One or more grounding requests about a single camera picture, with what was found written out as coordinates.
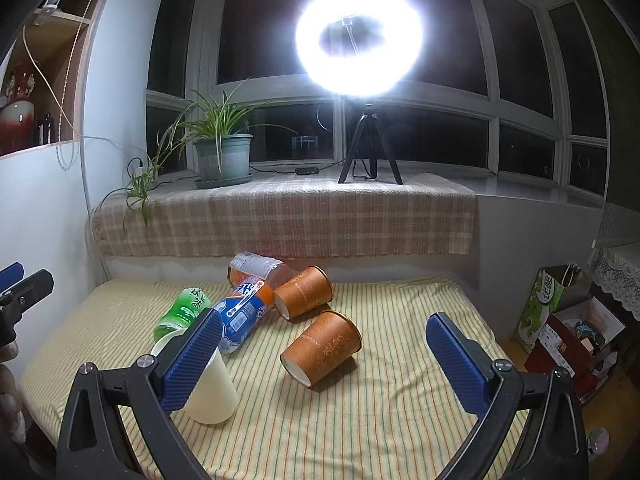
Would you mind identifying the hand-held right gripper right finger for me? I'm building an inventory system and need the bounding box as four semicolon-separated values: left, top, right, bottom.
425;311;586;480

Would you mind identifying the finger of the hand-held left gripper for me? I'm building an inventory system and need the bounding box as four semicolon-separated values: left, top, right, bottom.
0;269;55;319
0;262;25;292

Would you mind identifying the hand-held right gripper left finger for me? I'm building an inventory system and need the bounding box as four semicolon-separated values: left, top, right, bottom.
56;307;224;480

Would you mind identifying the white plastic cup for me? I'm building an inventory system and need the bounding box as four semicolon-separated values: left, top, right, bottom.
150;330;241;427

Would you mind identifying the orange patterned paper cup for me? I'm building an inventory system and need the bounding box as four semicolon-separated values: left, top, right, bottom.
279;310;363;390
272;266;334;321

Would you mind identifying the person's left hand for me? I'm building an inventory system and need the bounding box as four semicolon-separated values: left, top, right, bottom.
0;360;27;443

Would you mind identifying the green label drink bottle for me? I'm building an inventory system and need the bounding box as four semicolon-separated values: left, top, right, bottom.
153;287;215;343

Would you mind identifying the blue orange label bottle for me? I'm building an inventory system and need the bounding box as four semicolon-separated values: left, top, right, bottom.
212;276;276;356

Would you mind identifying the green paper bag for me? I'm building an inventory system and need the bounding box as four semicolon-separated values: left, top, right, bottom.
515;267;577;356

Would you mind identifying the red cardboard box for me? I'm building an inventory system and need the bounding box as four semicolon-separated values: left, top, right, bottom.
525;312;607;401

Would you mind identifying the striped yellow mat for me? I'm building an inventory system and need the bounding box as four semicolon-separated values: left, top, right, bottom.
20;275;531;480

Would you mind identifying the dark small bottle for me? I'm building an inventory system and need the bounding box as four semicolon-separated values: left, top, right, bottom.
35;112;54;147

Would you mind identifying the white open box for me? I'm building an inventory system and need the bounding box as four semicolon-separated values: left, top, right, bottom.
562;296;627;348

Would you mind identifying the red ceramic vase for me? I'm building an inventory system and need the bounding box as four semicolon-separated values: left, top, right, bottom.
0;60;40;156

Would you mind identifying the plaid beige cloth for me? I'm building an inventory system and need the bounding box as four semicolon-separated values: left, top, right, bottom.
92;172;478;261

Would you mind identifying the green pot saucer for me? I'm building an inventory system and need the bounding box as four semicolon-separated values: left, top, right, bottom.
194;172;255;190

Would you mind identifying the white lace cloth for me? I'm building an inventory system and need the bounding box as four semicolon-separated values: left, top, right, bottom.
587;244;640;322

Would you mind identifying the green flower pot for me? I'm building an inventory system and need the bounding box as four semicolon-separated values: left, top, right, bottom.
194;134;254;181

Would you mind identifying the spider plant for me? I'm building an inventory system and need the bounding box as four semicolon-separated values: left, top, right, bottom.
100;80;301;226

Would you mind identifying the black tripod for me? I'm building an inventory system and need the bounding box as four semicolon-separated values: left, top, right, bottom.
337;95;405;186

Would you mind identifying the wooden shelf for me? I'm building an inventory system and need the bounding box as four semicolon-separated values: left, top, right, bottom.
0;0;126;157

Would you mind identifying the white bead cord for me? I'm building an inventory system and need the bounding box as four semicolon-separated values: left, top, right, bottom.
56;0;108;172

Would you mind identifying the white cable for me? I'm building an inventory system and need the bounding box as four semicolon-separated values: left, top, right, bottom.
22;25;151;173

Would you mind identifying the black cable with controller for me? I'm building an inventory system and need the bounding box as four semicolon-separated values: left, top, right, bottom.
249;159;347;177

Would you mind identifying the white window frame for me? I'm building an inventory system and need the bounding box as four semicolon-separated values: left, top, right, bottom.
145;0;611;206

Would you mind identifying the ring light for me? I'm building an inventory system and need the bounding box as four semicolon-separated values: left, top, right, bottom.
295;0;433;98

